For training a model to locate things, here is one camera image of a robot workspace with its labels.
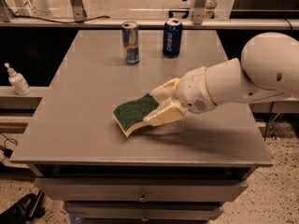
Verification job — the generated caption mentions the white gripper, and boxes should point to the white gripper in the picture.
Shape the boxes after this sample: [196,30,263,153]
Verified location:
[143,66,217,127]

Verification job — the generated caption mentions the green and yellow sponge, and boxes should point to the green and yellow sponge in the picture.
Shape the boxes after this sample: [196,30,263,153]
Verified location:
[113,94,159,137]

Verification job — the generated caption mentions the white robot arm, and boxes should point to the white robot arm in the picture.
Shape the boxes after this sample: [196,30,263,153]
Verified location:
[144,33,299,126]

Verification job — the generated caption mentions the blue pepsi can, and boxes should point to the blue pepsi can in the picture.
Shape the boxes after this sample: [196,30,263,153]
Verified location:
[163,18,183,58]

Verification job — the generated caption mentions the redbull can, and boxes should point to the redbull can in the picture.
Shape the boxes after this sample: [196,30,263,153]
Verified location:
[121,21,139,64]

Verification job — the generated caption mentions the grey drawer cabinet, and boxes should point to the grey drawer cabinet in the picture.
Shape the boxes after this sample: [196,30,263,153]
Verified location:
[12,30,272,224]

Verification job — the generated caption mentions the lower drawer with knob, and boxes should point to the lower drawer with knob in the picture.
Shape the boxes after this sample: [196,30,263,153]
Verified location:
[65,202,223,221]

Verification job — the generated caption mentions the drawer with knob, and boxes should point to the drawer with knob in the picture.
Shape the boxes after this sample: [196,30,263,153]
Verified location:
[35,178,248,203]
[65,202,223,221]

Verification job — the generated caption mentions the upper drawer with knob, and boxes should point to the upper drawer with knob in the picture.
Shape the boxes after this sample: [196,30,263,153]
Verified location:
[35,178,248,203]

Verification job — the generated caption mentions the white pump bottle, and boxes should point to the white pump bottle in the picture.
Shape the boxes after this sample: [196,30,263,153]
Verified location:
[5,63,31,95]

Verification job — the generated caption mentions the black shoe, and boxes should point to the black shoe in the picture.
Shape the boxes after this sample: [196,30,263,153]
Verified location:
[0,193,37,224]

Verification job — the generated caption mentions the black cable on shelf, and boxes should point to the black cable on shelf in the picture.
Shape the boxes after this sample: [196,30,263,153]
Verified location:
[12,14,110,24]

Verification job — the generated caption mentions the metal frame leg right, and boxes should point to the metal frame leg right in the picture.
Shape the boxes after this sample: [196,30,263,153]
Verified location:
[192,0,206,24]

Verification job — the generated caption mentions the metal frame leg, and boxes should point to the metal frame leg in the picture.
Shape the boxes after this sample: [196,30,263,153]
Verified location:
[70,0,87,22]
[192,0,206,24]

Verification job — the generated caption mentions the metal frame leg left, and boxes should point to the metal frame leg left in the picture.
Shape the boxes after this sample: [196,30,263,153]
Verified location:
[70,0,87,22]

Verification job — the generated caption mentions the black cable at left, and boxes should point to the black cable at left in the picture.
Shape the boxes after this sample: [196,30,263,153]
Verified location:
[0,132,19,165]

